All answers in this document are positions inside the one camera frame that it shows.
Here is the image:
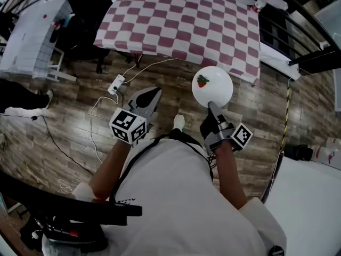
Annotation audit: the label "black backpack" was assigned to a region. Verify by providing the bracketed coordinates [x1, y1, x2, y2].
[20, 214, 109, 256]

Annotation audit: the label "white tiled counter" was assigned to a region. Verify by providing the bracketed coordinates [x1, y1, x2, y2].
[0, 0, 77, 82]

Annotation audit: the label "black office chair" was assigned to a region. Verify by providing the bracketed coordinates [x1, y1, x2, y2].
[52, 0, 111, 74]

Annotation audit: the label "white ledge panel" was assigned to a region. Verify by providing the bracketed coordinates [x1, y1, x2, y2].
[259, 41, 302, 81]

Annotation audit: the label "person's white shirt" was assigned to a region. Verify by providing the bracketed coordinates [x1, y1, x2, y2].
[71, 136, 287, 256]

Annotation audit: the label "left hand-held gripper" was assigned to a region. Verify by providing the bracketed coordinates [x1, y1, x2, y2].
[109, 86, 163, 145]

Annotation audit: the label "person's left forearm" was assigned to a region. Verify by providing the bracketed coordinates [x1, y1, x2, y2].
[89, 140, 134, 201]

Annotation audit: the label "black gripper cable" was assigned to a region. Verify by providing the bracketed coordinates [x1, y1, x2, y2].
[109, 136, 166, 205]
[183, 140, 218, 182]

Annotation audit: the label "white power strip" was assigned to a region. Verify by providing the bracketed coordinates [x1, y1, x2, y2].
[107, 74, 125, 95]

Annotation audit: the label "person's right forearm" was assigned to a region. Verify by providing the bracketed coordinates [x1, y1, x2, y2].
[214, 142, 248, 210]

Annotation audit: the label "clear bottle with red cap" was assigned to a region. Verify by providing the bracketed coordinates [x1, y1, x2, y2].
[251, 0, 270, 13]

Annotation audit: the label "black floor cable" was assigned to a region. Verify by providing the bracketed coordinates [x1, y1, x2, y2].
[0, 115, 94, 175]

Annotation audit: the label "black metal railing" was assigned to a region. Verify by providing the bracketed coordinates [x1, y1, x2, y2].
[0, 0, 341, 76]

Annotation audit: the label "white power cable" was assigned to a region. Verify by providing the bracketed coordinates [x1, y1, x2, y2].
[121, 57, 178, 84]
[90, 93, 119, 165]

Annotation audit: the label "black metal bar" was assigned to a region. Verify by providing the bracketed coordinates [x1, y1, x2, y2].
[0, 169, 143, 226]

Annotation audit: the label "plain white table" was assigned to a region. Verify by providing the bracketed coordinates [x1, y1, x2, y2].
[262, 156, 341, 256]

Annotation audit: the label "white round plate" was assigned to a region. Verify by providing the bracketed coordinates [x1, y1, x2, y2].
[191, 66, 234, 108]

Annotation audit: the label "row of white jugs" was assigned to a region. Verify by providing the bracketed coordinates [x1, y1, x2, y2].
[310, 136, 341, 167]

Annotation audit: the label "coiled white cable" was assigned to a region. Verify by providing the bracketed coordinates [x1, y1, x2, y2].
[58, 179, 75, 194]

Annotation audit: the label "person's black trousers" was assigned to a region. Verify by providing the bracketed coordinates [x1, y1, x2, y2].
[153, 128, 206, 154]

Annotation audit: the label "black bag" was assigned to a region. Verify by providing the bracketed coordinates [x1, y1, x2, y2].
[286, 144, 314, 162]

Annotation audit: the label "yellow black striped tape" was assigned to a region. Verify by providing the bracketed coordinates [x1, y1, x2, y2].
[282, 81, 291, 154]

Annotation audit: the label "person's white right shoe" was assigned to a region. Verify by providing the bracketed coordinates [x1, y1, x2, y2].
[173, 114, 185, 130]

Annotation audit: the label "checkered tablecloth table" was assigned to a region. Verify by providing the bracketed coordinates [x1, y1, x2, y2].
[93, 0, 262, 86]

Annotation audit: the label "red strawberry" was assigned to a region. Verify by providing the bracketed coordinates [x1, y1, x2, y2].
[196, 75, 210, 88]

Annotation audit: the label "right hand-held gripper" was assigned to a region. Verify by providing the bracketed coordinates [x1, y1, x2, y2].
[199, 101, 254, 156]

